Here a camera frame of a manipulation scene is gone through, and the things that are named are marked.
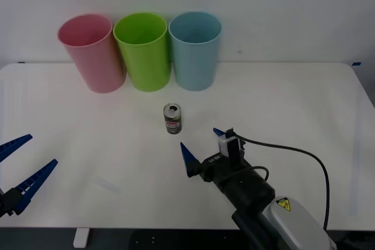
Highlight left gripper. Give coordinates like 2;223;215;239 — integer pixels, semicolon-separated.
0;133;59;220

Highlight green plastic bin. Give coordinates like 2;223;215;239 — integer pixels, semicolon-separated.
112;12;171;93

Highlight black drink can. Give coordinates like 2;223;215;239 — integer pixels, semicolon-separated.
163;102;183;135

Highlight white table leg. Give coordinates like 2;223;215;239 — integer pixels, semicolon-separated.
73;228;89;248

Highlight pale blue plastic bin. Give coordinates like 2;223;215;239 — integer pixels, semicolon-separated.
168;11;223;92

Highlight pink plastic bin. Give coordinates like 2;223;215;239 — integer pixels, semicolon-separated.
57;13;127;94

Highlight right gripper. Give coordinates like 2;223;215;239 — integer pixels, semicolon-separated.
179;127;252;187

